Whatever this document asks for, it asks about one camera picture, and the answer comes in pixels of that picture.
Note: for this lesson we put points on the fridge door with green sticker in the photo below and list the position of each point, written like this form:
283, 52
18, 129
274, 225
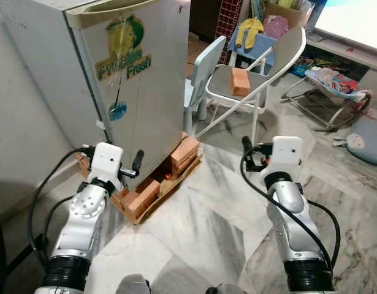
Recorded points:
151, 92

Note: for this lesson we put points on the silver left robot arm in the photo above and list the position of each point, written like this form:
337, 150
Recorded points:
84, 211

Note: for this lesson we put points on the white mini fridge body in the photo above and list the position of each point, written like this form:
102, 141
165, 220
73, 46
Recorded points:
41, 61

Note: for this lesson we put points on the brown cardboard sheet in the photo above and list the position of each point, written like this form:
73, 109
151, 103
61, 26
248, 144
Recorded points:
173, 182

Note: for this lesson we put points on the grey metal folding chair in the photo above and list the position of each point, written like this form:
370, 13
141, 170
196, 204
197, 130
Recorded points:
225, 79

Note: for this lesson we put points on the light blue plastic child chair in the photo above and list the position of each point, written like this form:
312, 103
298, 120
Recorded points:
206, 61

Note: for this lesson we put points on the blue kids table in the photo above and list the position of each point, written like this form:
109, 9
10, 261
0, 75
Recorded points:
240, 48

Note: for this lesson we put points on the colourful picture books pile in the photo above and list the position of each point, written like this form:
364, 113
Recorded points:
311, 66

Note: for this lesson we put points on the colourful baby bouncer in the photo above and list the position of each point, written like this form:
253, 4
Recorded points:
335, 82

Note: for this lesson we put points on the grey plush cushion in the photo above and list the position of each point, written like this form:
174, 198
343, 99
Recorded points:
366, 141

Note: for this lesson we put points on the yellow garment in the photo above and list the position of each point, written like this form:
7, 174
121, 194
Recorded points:
249, 30

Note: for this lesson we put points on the grey left robot leg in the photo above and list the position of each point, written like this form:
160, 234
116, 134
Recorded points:
134, 286

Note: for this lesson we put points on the pink garment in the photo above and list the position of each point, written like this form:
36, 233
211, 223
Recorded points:
276, 27

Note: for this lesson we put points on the brown cardboard box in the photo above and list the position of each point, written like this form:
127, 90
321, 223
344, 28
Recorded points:
280, 15

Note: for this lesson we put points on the white low table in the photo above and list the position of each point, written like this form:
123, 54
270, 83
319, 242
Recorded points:
354, 24

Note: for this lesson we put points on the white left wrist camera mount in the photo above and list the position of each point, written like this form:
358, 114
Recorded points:
106, 162

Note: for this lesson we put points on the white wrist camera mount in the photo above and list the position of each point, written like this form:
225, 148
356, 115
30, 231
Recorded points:
106, 162
286, 156

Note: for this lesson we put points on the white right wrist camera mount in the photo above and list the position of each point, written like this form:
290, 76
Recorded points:
286, 156

